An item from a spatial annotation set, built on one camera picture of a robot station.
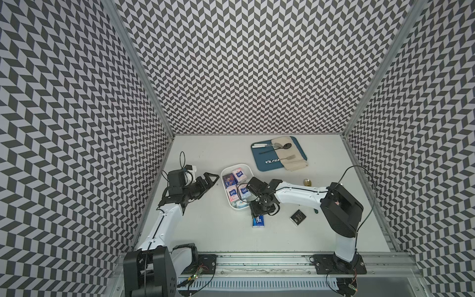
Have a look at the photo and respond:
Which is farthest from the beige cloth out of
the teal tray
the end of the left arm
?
the end of the left arm

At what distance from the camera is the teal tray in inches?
41.1

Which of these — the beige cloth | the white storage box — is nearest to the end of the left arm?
the white storage box

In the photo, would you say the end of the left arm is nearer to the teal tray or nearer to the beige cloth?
the teal tray

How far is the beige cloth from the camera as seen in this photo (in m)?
1.04

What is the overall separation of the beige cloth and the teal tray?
0.01 m
